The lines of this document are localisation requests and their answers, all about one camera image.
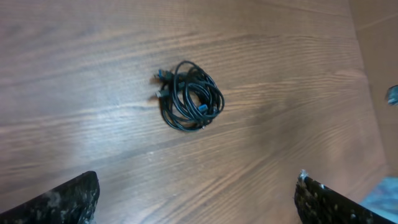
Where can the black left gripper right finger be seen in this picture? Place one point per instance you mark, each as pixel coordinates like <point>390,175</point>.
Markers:
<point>319,204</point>

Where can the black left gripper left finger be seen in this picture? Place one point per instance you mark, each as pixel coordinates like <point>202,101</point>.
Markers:
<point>73,202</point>

